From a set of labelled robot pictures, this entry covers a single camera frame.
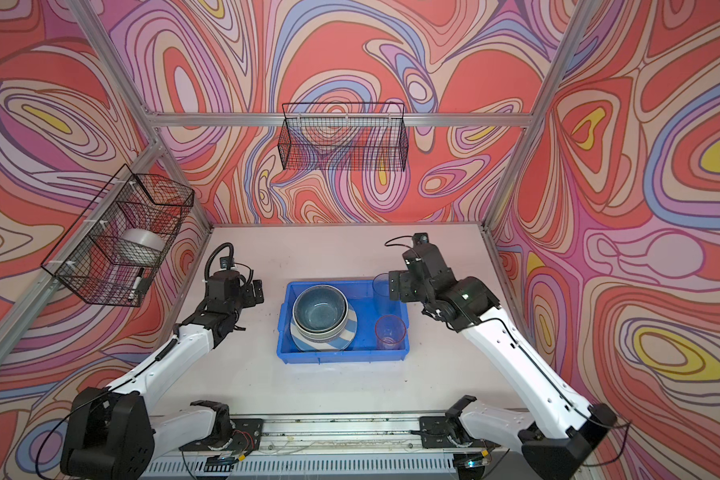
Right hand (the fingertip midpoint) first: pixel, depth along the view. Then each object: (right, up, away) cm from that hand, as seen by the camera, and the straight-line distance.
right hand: (414, 285), depth 72 cm
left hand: (-48, -1, +15) cm, 50 cm away
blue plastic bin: (-13, -20, +14) cm, 28 cm away
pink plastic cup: (-5, -16, +17) cm, 24 cm away
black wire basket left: (-76, +8, +2) cm, 77 cm away
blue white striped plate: (-20, -18, +11) cm, 29 cm away
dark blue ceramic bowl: (-26, -8, +14) cm, 30 cm away
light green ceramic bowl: (-24, -13, +4) cm, 28 cm away
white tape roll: (-66, +10, -2) cm, 67 cm away
